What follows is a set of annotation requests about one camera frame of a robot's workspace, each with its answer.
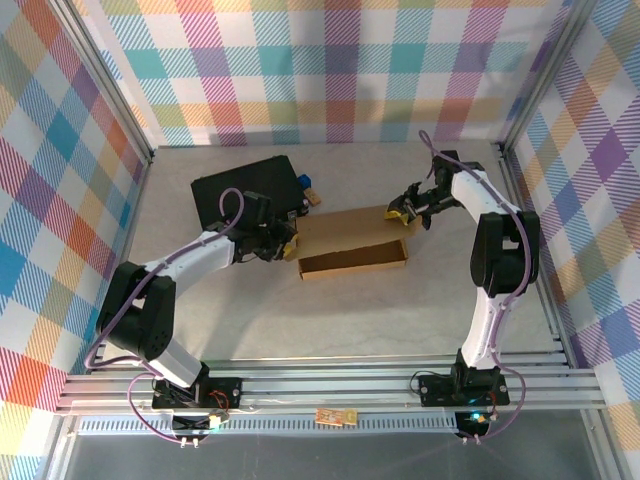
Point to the brown cardboard box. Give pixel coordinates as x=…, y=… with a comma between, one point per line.
x=350, y=227

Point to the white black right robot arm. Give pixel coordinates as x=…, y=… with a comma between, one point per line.
x=480, y=330

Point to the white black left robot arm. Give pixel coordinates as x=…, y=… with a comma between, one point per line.
x=195, y=255

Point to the small wooden block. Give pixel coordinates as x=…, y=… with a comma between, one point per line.
x=312, y=197

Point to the black flat tray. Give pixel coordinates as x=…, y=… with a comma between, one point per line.
x=235, y=192

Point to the small blue block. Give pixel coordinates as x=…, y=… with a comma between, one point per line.
x=305, y=181

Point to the small orange circuit board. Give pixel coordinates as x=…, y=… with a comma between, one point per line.
x=335, y=416

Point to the aluminium mounting rail beam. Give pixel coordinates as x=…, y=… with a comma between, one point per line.
x=325, y=385

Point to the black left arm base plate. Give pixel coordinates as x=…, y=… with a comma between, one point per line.
x=225, y=392

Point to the aluminium frame post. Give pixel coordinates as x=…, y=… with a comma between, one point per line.
x=102, y=75
x=545, y=75

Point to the aluminium side floor rail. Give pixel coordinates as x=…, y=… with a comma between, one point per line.
x=556, y=325

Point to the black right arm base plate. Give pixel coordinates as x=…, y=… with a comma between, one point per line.
x=435, y=387

